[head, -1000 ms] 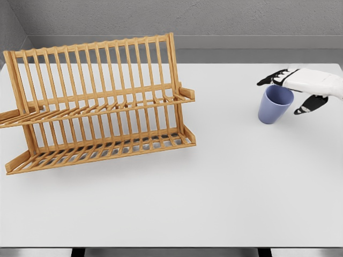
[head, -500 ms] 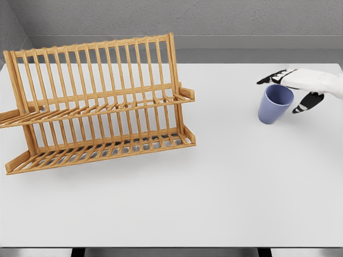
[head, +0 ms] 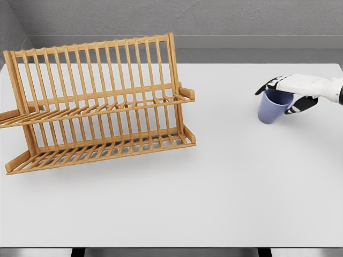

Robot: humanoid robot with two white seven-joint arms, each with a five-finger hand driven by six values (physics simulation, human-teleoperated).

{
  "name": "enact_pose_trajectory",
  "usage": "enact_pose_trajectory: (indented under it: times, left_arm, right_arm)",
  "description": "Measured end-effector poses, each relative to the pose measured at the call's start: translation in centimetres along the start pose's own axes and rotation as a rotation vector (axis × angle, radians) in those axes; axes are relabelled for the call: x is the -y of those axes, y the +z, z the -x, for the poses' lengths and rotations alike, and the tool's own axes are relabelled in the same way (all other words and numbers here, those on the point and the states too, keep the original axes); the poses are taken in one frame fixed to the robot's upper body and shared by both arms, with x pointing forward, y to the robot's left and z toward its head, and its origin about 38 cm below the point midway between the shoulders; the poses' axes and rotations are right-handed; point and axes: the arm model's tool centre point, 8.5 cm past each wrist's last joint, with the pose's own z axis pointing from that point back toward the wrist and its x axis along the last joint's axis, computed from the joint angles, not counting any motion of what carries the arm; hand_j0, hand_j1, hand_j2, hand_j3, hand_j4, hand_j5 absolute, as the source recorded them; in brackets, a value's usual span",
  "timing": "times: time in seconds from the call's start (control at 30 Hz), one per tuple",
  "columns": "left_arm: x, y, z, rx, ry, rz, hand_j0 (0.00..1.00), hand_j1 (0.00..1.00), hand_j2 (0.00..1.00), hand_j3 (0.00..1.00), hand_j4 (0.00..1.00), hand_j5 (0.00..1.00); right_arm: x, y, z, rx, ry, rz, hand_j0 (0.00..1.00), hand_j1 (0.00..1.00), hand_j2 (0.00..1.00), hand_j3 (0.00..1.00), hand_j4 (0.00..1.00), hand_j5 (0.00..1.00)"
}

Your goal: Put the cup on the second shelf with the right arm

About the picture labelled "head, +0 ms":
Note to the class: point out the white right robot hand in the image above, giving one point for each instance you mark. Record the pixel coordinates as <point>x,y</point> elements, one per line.
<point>296,84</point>

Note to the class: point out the blue plastic cup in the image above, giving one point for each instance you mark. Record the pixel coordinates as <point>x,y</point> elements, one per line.
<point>270,109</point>

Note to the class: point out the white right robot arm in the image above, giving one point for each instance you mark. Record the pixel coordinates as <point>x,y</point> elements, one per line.
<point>333,89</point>

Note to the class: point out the wooden two-tier dish rack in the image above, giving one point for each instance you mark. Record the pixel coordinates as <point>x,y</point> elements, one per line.
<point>93,107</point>

